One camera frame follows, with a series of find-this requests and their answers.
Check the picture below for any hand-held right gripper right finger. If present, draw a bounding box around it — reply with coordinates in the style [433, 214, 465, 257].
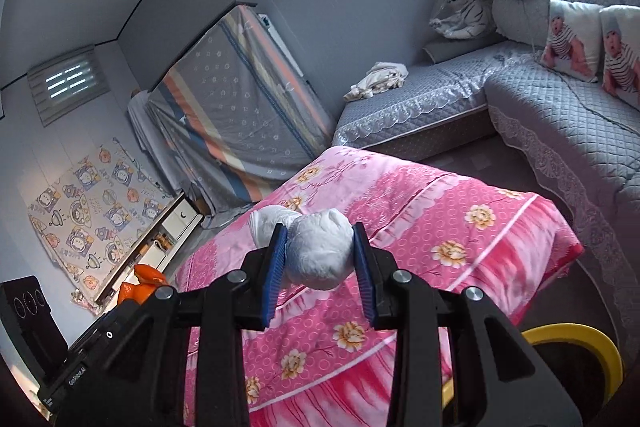
[352, 222, 583, 427]

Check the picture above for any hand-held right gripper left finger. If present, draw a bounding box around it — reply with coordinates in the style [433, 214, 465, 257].
[55, 223, 290, 427]

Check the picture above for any yellow round bin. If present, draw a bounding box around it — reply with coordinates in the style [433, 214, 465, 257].
[440, 326, 623, 427]

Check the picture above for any black device with dials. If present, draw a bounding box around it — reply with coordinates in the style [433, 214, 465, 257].
[0, 275, 69, 385]

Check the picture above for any pink floral blanket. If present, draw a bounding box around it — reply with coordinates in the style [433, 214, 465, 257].
[175, 146, 585, 427]

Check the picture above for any orange plastic bag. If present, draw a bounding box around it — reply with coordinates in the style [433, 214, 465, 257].
[117, 264, 168, 308]

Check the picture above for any white cabinet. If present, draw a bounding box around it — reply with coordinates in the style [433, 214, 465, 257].
[95, 194, 205, 308]

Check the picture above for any cartoon printed cloth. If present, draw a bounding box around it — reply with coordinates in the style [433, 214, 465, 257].
[20, 138, 173, 308]

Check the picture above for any grey draped cloth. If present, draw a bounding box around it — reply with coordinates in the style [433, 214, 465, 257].
[127, 91, 178, 200]

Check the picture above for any grey quilted sofa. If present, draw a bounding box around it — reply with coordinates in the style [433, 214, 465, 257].
[331, 0, 640, 348]

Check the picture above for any cream crumpled cloth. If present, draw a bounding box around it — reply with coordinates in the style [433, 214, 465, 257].
[343, 62, 408, 102]

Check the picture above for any grey bolster pillow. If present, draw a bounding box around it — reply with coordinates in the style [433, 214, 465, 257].
[422, 38, 506, 65]

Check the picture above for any grey window blind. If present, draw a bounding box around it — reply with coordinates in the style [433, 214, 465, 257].
[26, 47, 110, 128]

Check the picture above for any white tiger plush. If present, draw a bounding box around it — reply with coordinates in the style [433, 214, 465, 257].
[428, 0, 493, 40]

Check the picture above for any grey back cushion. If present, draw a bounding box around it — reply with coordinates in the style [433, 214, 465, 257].
[492, 0, 551, 45]

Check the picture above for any baby print pillow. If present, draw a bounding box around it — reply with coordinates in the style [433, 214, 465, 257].
[600, 4, 640, 110]
[539, 0, 603, 84]

